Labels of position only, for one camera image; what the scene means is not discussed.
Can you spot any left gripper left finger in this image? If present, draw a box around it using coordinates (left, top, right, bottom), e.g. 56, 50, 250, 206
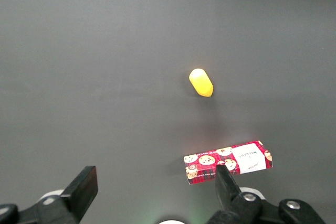
0, 165, 99, 224

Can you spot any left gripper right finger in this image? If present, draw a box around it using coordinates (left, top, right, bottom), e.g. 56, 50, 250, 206
206, 164, 327, 224

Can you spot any red cookie box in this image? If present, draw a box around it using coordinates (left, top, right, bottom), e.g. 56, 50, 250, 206
183, 140, 273, 185

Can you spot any yellow toy lemon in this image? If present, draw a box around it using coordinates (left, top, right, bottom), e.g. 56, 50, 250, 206
188, 68, 214, 98

